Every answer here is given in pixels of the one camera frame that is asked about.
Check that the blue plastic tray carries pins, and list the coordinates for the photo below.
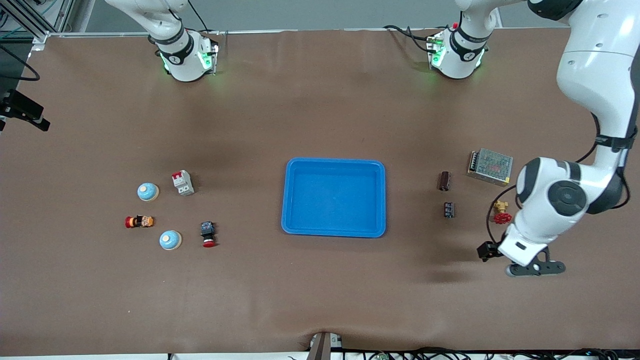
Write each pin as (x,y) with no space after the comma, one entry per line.
(330,200)

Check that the brass valve red handwheel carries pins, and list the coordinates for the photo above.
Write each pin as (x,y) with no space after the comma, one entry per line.
(502,217)

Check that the white red circuit breaker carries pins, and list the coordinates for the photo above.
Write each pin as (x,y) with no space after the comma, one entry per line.
(182,184)

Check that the blue dome bell cream base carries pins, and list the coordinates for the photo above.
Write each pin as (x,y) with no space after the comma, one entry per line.
(148,191)
(170,240)

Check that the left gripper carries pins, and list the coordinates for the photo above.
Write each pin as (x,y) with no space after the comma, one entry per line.
(487,250)

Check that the brown table cover mat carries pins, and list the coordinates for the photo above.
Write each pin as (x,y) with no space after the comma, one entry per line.
(320,290)

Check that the metal mesh power supply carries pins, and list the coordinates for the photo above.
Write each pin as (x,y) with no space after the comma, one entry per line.
(492,167)

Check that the grey stand post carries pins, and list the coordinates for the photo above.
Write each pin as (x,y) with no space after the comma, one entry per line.
(322,350)

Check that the large dark cylindrical capacitor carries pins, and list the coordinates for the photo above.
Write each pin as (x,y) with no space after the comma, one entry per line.
(444,181)

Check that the red yellow push button switch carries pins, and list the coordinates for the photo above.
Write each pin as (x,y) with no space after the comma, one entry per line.
(140,221)

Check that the aluminium frame profile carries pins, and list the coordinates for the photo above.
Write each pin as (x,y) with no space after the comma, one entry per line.
(40,39)

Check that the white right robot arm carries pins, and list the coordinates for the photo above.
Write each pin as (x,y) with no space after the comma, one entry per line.
(182,55)

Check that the small dark cylindrical capacitor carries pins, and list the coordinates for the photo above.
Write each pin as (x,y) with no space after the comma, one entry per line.
(449,210)

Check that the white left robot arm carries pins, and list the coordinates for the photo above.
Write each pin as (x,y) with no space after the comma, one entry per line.
(595,75)

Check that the red mushroom emergency stop button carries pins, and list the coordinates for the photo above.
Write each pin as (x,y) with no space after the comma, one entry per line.
(208,235)

